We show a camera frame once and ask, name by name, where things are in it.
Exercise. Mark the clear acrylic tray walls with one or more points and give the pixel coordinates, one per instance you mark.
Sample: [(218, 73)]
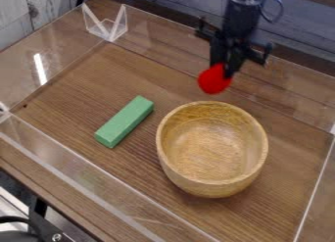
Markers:
[(145, 160)]

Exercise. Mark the red plush strawberry toy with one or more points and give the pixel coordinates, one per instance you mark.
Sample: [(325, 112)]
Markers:
[(213, 80)]

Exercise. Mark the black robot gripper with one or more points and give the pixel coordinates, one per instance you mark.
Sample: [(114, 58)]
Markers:
[(231, 51)]

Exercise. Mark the wooden bowl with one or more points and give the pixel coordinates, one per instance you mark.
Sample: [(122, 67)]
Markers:
[(213, 148)]

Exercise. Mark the clear acrylic corner bracket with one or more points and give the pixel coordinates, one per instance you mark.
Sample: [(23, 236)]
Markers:
[(106, 29)]

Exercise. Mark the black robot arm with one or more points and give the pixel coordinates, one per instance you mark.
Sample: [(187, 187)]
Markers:
[(243, 14)]

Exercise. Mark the green rectangular block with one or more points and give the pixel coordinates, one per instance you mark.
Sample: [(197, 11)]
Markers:
[(117, 128)]

